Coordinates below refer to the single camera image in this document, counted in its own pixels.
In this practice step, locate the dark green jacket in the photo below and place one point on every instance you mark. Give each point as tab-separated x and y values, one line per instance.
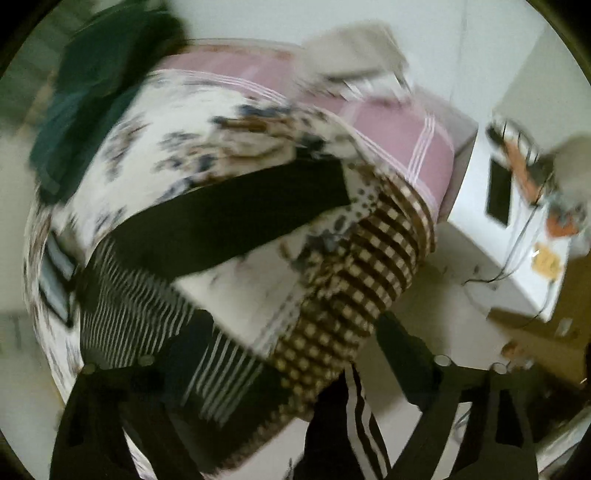
101	72

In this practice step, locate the floral white bed blanket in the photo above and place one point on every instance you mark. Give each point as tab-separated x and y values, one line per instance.
184	132

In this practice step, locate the beige pillow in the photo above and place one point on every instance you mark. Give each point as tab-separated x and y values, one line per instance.
359	61

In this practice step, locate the black striped sweater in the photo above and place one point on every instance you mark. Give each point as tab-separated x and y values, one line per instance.
243	257

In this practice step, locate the folded black grey clothes stack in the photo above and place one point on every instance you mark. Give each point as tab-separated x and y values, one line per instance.
57	280

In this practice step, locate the pink plaid bed sheet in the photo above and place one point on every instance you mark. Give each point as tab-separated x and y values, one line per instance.
405	136

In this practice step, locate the black phone on cabinet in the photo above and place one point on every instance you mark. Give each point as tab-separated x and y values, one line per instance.
499	193

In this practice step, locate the white bedside cabinet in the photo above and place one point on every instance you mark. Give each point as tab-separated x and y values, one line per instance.
514	266

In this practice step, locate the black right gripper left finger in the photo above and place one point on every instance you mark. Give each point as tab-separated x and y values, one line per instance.
91	443

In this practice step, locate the black pants white stripes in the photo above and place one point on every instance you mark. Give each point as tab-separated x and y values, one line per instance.
343	439

